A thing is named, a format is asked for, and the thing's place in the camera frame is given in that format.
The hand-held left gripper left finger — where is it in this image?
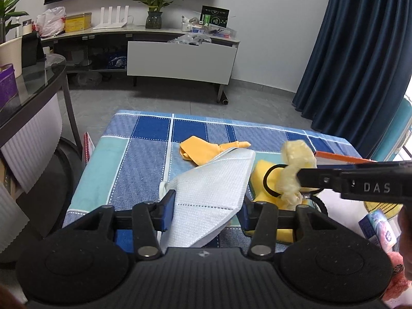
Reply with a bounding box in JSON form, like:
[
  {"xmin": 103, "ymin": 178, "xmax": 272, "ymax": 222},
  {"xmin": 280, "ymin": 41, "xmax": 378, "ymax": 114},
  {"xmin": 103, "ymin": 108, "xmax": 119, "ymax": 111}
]
[{"xmin": 66, "ymin": 189, "xmax": 177, "ymax": 261}]

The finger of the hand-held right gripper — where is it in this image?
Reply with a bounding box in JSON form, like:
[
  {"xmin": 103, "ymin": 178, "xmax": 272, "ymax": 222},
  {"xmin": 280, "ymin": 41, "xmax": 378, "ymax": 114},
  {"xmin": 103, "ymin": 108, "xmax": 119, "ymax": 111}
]
[{"xmin": 296, "ymin": 167, "xmax": 342, "ymax": 192}]

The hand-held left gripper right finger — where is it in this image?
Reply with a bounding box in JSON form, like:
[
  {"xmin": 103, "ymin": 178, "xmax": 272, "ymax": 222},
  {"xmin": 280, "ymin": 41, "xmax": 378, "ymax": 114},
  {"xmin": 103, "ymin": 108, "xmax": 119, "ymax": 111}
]
[{"xmin": 242, "ymin": 196, "xmax": 327, "ymax": 260}]

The yellow striped washcloth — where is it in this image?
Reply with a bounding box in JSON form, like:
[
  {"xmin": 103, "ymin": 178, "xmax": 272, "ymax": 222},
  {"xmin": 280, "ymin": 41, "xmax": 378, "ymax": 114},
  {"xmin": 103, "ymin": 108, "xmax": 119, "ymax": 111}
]
[{"xmin": 364, "ymin": 201, "xmax": 403, "ymax": 214}]

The cream scrunchie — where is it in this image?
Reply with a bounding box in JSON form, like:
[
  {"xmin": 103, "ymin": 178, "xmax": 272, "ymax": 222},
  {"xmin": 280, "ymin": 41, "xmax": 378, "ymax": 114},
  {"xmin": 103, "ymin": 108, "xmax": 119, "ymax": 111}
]
[{"xmin": 278, "ymin": 140, "xmax": 317, "ymax": 211}]

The white face mask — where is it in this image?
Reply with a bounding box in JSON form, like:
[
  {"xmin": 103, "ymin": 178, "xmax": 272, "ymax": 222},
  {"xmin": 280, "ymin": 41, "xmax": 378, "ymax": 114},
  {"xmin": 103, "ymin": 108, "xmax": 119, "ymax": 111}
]
[{"xmin": 159, "ymin": 150, "xmax": 256, "ymax": 253}]

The rainbow tissue pack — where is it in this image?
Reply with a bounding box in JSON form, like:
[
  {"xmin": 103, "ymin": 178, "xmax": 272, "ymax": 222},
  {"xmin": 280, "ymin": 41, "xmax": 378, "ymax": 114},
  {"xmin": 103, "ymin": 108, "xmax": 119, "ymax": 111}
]
[{"xmin": 358, "ymin": 209, "xmax": 398, "ymax": 253}]

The orange-yellow cloth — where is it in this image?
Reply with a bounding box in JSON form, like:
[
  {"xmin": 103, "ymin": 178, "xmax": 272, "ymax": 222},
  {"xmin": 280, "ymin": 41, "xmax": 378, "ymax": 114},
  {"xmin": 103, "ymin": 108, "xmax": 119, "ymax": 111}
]
[{"xmin": 179, "ymin": 136, "xmax": 252, "ymax": 165}]

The pink fluffy hair clip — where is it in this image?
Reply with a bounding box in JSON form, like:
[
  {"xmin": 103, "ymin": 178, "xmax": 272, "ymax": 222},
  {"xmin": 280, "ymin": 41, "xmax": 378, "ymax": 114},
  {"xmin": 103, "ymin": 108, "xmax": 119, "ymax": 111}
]
[{"xmin": 383, "ymin": 251, "xmax": 406, "ymax": 301}]

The teal chair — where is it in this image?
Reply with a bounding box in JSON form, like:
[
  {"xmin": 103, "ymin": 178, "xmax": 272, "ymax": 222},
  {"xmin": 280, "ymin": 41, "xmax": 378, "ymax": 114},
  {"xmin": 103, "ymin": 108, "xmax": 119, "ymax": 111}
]
[{"xmin": 373, "ymin": 98, "xmax": 412, "ymax": 161}]

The blue checkered tablecloth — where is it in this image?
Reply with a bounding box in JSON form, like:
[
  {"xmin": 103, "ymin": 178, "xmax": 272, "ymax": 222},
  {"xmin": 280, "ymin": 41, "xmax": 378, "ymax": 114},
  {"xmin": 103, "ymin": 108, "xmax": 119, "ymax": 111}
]
[{"xmin": 63, "ymin": 109, "xmax": 359, "ymax": 255}]

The red book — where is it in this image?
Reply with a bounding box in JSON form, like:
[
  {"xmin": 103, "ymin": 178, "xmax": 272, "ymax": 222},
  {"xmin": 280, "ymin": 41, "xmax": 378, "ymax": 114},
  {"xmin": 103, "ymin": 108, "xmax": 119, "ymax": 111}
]
[{"xmin": 83, "ymin": 131, "xmax": 96, "ymax": 165}]

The dark blue curtain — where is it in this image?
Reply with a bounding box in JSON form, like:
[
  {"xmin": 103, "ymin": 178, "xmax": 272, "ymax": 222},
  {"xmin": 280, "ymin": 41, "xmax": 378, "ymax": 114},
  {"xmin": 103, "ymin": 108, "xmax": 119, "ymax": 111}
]
[{"xmin": 292, "ymin": 0, "xmax": 412, "ymax": 158}]

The white cabinet drawer front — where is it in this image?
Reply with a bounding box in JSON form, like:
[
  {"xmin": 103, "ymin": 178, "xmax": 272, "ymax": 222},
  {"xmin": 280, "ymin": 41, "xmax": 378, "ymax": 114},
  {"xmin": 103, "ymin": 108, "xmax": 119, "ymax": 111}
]
[{"xmin": 126, "ymin": 40, "xmax": 238, "ymax": 86}]

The white ribbed drawer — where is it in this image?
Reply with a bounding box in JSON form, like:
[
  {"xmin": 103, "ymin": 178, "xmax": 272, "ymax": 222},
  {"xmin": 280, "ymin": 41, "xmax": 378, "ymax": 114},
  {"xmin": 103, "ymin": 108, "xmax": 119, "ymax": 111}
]
[{"xmin": 0, "ymin": 92, "xmax": 62, "ymax": 252}]

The blue bag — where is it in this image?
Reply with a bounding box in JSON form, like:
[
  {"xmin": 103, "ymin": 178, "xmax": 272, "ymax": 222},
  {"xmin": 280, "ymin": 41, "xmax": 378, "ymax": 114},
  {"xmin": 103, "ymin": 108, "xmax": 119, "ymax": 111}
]
[{"xmin": 108, "ymin": 55, "xmax": 127, "ymax": 70}]

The TV cabinet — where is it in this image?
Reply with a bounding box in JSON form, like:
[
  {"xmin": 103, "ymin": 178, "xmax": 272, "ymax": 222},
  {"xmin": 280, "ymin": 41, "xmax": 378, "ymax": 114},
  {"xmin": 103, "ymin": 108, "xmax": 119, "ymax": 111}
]
[{"xmin": 40, "ymin": 26, "xmax": 241, "ymax": 104}]

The pile of small packets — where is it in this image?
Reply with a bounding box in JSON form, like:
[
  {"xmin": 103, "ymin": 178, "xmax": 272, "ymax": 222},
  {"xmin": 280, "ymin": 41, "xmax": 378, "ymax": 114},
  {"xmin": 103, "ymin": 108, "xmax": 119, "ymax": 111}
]
[{"xmin": 167, "ymin": 14, "xmax": 239, "ymax": 46}]

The dark glass coffee table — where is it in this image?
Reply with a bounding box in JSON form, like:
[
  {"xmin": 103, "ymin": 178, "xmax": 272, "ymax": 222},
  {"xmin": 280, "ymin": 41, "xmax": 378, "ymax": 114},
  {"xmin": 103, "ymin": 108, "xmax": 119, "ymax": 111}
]
[{"xmin": 0, "ymin": 56, "xmax": 86, "ymax": 264}]

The black and green box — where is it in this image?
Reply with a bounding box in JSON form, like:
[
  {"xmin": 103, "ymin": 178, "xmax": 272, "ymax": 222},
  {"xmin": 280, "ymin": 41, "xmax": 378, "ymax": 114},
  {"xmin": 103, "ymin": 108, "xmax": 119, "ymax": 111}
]
[{"xmin": 200, "ymin": 5, "xmax": 230, "ymax": 28}]

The potted plant dark pot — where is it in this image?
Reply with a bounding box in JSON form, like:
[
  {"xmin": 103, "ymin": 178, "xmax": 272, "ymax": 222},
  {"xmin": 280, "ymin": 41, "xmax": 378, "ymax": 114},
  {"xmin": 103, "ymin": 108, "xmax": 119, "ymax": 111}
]
[{"xmin": 133, "ymin": 0, "xmax": 190, "ymax": 29}]

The white router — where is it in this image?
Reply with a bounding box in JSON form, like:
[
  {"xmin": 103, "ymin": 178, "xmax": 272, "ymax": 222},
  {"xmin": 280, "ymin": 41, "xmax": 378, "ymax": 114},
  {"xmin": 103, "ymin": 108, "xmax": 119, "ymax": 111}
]
[{"xmin": 93, "ymin": 5, "xmax": 131, "ymax": 30}]

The purple tray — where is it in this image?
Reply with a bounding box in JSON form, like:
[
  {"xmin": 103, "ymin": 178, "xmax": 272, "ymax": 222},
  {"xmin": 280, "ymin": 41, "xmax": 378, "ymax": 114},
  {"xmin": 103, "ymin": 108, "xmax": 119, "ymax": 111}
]
[{"xmin": 0, "ymin": 64, "xmax": 18, "ymax": 110}]

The yellow tin box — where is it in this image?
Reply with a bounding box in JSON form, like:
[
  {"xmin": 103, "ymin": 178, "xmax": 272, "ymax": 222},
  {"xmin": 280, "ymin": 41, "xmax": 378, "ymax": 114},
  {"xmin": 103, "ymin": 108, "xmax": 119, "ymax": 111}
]
[{"xmin": 65, "ymin": 12, "xmax": 92, "ymax": 33}]

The black tablet stand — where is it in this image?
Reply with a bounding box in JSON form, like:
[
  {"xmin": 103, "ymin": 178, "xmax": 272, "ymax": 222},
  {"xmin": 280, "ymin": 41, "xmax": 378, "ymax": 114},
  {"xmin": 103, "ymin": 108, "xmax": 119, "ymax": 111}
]
[{"xmin": 21, "ymin": 31, "xmax": 47, "ymax": 68}]

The beige plant pot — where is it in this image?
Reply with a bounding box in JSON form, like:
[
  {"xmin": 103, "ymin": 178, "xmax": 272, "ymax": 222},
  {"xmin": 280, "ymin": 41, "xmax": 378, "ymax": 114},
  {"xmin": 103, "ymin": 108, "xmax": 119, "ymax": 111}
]
[{"xmin": 0, "ymin": 36, "xmax": 23, "ymax": 78}]

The white plastic bag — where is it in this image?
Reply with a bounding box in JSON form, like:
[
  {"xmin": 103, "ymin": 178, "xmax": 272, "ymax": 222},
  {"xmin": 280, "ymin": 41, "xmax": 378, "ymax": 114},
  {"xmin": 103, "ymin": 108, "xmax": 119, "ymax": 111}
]
[{"xmin": 35, "ymin": 6, "xmax": 66, "ymax": 37}]

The leafy green plant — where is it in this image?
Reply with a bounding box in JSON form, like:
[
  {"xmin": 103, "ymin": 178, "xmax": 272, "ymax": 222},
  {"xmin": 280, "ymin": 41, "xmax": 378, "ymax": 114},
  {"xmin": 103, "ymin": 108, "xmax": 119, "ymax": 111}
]
[{"xmin": 0, "ymin": 0, "xmax": 29, "ymax": 44}]

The black hair tie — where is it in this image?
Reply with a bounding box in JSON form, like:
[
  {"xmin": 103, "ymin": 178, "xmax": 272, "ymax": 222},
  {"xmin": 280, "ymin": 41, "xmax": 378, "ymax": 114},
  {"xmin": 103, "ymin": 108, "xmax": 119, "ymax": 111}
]
[
  {"xmin": 263, "ymin": 164, "xmax": 322, "ymax": 198},
  {"xmin": 307, "ymin": 196, "xmax": 329, "ymax": 217}
]

